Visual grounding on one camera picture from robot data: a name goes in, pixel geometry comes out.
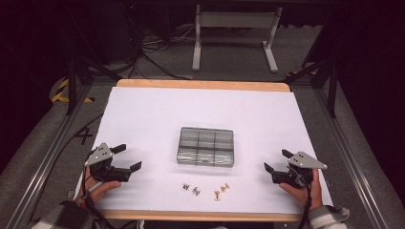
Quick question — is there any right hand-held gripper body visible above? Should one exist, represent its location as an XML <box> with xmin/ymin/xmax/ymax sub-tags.
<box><xmin>271</xmin><ymin>151</ymin><xmax>329</xmax><ymax>189</ymax></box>

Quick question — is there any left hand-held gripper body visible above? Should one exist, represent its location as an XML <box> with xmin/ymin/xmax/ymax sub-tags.
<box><xmin>84</xmin><ymin>142</ymin><xmax>132</xmax><ymax>183</ymax></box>

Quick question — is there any clear plastic compartment box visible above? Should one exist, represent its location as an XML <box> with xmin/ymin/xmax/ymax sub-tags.
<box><xmin>176</xmin><ymin>126</ymin><xmax>235</xmax><ymax>169</ymax></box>

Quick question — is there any person's left hand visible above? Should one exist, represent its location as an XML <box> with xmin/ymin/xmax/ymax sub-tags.
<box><xmin>75</xmin><ymin>174</ymin><xmax>122</xmax><ymax>210</ymax></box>

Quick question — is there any person's right hand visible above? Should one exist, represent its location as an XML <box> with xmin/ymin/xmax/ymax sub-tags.
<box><xmin>279</xmin><ymin>168</ymin><xmax>324</xmax><ymax>213</ymax></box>

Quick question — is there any black metal stand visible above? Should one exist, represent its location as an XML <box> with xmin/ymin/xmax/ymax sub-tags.
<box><xmin>285</xmin><ymin>56</ymin><xmax>339</xmax><ymax>119</ymax></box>
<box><xmin>65</xmin><ymin>55</ymin><xmax>123</xmax><ymax>116</ymax></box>

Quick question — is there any yellow black floor tape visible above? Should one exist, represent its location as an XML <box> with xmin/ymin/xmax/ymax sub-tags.
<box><xmin>51</xmin><ymin>77</ymin><xmax>96</xmax><ymax>104</ymax></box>

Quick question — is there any white metal stand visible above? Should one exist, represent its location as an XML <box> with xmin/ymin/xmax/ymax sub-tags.
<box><xmin>191</xmin><ymin>4</ymin><xmax>284</xmax><ymax>73</ymax></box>

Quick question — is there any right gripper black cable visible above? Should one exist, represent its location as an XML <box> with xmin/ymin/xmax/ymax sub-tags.
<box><xmin>297</xmin><ymin>180</ymin><xmax>314</xmax><ymax>229</ymax></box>

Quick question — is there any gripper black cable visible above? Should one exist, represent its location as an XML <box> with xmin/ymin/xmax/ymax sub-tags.
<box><xmin>297</xmin><ymin>180</ymin><xmax>314</xmax><ymax>229</ymax></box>
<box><xmin>80</xmin><ymin>165</ymin><xmax>117</xmax><ymax>229</ymax></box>

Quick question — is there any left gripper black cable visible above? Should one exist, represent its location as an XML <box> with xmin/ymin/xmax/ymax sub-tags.
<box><xmin>80</xmin><ymin>165</ymin><xmax>117</xmax><ymax>229</ymax></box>

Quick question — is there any long black floor cable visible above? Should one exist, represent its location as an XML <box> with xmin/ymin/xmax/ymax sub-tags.
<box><xmin>28</xmin><ymin>113</ymin><xmax>105</xmax><ymax>223</ymax></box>

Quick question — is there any aluminium floor rail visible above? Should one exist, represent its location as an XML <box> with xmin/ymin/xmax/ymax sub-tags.
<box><xmin>313</xmin><ymin>88</ymin><xmax>392</xmax><ymax>229</ymax></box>
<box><xmin>4</xmin><ymin>84</ymin><xmax>94</xmax><ymax>229</ymax></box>

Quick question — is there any tangle of floor cables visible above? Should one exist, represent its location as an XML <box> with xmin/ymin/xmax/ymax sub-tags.
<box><xmin>127</xmin><ymin>25</ymin><xmax>196</xmax><ymax>81</ymax></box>

